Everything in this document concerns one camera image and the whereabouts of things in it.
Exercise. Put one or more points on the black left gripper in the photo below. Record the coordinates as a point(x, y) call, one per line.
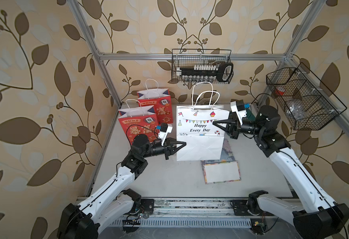
point(166, 149)

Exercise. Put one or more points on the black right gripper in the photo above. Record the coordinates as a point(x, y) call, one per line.
point(233, 130)

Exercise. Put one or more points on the white Happy Every Day bag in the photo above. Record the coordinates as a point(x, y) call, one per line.
point(194, 125)

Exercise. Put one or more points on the floral painted paper bag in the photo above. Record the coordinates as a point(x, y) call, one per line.
point(224, 170)

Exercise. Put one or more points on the red paper bag front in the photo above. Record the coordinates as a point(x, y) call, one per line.
point(137, 119)

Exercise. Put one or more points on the red paper bag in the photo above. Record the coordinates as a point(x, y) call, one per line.
point(159, 98)
point(137, 119)

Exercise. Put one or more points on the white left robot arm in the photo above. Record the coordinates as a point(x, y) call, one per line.
point(92, 216)

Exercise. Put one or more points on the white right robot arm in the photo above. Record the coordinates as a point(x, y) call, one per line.
point(319, 215)

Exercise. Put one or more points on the red paper bag rear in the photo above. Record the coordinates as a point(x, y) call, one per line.
point(159, 98)

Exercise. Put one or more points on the clear plastic bag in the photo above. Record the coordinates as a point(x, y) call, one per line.
point(295, 109)

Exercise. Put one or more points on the green plastic tool case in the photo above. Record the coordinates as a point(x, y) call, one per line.
point(249, 115)

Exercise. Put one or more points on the black socket set holder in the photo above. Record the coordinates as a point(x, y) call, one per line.
point(221, 73)

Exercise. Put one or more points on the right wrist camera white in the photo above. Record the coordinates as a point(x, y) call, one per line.
point(240, 109)

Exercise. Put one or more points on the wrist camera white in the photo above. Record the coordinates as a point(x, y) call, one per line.
point(240, 109)
point(164, 130)

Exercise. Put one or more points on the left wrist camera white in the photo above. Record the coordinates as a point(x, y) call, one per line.
point(164, 130)

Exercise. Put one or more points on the black wire basket right wall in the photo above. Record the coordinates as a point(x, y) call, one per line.
point(321, 103)

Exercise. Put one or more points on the black wire basket wall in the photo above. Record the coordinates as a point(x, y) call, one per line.
point(192, 66)
point(321, 103)

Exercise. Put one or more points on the black wire basket back wall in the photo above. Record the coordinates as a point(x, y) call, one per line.
point(192, 66)

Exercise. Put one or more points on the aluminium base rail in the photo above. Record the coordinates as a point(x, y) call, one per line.
point(180, 213)

